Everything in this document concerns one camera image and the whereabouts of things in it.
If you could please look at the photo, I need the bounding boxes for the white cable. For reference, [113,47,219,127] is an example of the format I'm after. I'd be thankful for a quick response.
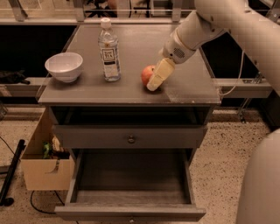
[217,51,245,98]

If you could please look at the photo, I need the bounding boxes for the black object on ledge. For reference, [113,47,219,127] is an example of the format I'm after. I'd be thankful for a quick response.
[0,70,30,85]

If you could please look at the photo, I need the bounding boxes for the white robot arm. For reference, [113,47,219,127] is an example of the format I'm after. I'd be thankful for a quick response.
[147,0,280,224]

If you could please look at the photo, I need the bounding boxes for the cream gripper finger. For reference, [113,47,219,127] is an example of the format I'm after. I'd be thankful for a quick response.
[146,58,175,91]

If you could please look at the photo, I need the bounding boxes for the grey wooden drawer cabinet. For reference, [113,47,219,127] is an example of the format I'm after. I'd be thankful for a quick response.
[38,24,222,165]

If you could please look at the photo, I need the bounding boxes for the grey top drawer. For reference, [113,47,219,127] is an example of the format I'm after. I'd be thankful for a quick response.
[52,125,207,149]

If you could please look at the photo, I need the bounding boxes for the green item in box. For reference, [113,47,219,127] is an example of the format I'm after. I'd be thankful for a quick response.
[43,142,53,159]

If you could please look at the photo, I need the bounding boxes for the red apple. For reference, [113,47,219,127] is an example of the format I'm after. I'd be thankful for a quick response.
[141,65,155,87]

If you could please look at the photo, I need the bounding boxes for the clear plastic water bottle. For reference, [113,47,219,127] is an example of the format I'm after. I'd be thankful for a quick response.
[98,17,121,82]

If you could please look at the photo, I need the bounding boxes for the cardboard box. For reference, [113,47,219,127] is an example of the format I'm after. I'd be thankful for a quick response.
[21,109,74,191]

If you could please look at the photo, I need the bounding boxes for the black floor cable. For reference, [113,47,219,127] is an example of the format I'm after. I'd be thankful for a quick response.
[30,190,66,215]

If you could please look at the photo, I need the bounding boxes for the grey open middle drawer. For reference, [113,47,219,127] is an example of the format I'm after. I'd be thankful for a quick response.
[55,149,206,224]

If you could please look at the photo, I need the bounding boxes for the black pole stand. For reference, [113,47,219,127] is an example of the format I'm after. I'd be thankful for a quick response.
[0,139,25,207]

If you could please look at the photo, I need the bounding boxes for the white bowl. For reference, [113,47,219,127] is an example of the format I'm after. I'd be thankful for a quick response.
[45,52,83,83]

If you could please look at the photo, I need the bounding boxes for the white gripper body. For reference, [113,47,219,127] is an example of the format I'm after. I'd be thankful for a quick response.
[161,30,195,64]

